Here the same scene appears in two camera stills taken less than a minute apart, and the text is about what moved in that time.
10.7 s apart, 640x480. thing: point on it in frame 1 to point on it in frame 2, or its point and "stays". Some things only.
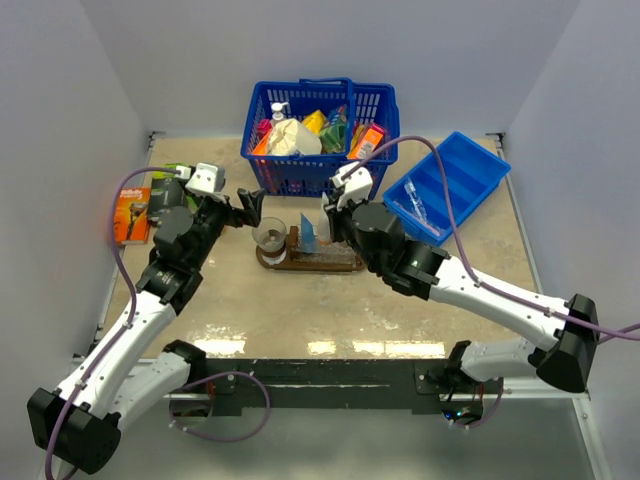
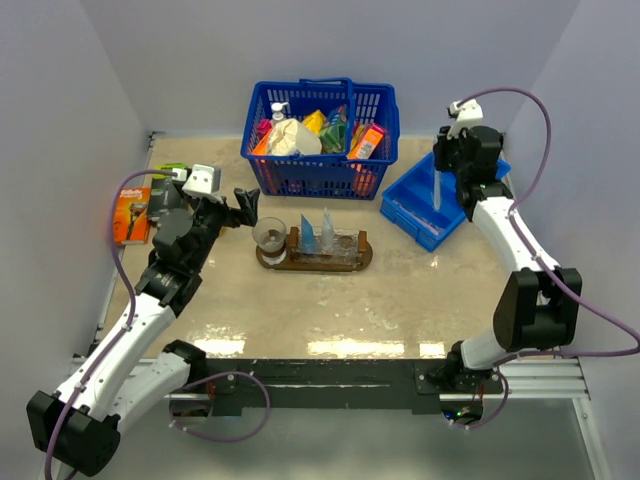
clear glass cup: x=270 y=234 stays
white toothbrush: x=416 y=200 to x=437 y=189
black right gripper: x=335 y=218 to x=443 y=145
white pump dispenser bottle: x=277 y=106 stays
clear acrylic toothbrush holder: x=334 y=253 stays
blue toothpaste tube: x=307 y=235 stays
